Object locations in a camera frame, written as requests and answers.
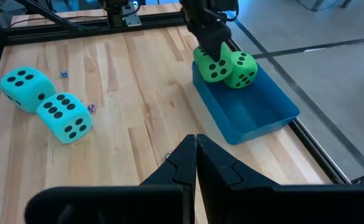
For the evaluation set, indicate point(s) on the small purple die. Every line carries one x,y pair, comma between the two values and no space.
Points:
91,108

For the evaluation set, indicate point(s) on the green foam die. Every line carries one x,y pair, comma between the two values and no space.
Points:
206,70
244,73

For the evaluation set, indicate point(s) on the blue plastic bin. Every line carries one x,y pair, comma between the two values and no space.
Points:
256,115

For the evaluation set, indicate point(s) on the teal foam die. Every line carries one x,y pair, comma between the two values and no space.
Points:
26,93
60,124

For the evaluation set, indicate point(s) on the small blue die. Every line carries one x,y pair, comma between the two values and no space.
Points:
64,74

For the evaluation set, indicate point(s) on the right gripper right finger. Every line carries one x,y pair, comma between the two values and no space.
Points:
247,202

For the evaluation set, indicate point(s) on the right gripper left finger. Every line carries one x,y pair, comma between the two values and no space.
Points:
169,199

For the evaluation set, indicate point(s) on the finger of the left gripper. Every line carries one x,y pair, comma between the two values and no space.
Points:
216,46

